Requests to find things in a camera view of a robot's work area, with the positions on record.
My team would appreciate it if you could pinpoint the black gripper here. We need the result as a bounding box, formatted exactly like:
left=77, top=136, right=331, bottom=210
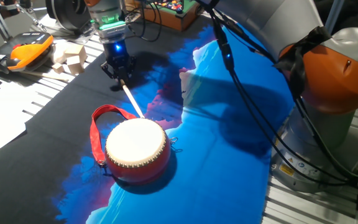
left=100, top=38, right=137, bottom=83

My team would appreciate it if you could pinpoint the pale wooden drumstick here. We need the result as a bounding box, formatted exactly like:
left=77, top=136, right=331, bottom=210
left=119, top=79, right=145, bottom=119

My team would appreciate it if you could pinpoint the red drum with white head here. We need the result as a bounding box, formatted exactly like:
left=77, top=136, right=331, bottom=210
left=104, top=117, right=172, bottom=184

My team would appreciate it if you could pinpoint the bare person hand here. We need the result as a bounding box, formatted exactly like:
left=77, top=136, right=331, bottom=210
left=0, top=0, right=21, bottom=18

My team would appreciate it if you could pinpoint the medium pale wooden block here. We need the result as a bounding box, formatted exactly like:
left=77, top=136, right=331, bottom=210
left=66, top=55, right=86, bottom=75

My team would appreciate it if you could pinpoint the large pale wooden block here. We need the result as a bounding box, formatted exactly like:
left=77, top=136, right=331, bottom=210
left=63, top=44, right=88, bottom=62

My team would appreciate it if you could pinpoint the small pale wooden block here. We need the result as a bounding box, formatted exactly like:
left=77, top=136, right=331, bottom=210
left=52, top=62, right=66, bottom=75

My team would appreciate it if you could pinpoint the white rounded object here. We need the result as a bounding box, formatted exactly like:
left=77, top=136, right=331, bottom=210
left=50, top=40, right=71, bottom=65

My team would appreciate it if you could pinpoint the miniature pool table toy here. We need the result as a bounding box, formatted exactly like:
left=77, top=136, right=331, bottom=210
left=126, top=0, right=211, bottom=32

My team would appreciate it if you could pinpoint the thin wooden stick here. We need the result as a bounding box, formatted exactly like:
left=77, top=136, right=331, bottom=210
left=20, top=70, right=70, bottom=83

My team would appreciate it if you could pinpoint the black round fan housing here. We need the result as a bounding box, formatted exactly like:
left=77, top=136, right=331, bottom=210
left=39, top=0, right=105, bottom=44

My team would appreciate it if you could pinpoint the orange and black teach pendant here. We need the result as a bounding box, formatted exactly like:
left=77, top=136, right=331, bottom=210
left=0, top=31, right=55, bottom=75

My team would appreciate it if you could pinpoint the silver metal rod device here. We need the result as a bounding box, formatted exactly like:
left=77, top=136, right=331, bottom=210
left=14, top=1, right=48, bottom=32

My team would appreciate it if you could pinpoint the blue and black printed cloth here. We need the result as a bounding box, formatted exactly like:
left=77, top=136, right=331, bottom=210
left=0, top=14, right=306, bottom=224

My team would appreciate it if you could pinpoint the red fabric drum strap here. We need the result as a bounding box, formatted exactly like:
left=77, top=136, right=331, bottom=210
left=89, top=104, right=138, bottom=166

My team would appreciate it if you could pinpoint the small metal wire ring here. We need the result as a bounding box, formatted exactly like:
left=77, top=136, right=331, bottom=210
left=168, top=136, right=183, bottom=154

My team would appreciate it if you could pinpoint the black cable with plug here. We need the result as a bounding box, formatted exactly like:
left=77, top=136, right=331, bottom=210
left=126, top=0, right=358, bottom=187

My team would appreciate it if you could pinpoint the thin black cable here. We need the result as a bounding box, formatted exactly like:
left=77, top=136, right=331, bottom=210
left=197, top=0, right=358, bottom=187

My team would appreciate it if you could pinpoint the black strap tie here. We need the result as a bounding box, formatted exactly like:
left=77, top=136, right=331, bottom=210
left=273, top=25, right=333, bottom=101

